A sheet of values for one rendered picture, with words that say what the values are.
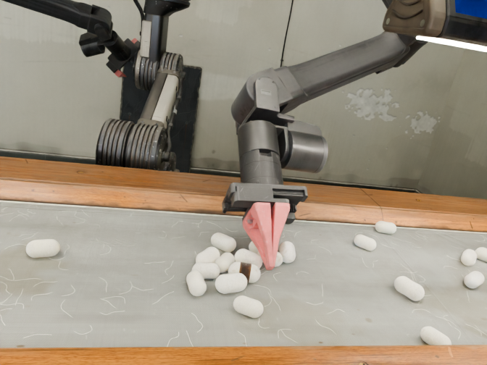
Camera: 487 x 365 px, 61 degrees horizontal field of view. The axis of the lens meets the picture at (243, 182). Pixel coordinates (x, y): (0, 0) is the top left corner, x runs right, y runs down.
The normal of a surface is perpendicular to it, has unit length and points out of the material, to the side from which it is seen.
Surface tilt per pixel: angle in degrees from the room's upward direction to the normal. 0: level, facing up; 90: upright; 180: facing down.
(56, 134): 89
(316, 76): 47
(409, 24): 90
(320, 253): 0
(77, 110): 90
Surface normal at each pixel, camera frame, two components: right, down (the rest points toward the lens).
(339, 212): 0.24, -0.38
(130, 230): 0.16, -0.92
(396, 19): -0.97, -0.08
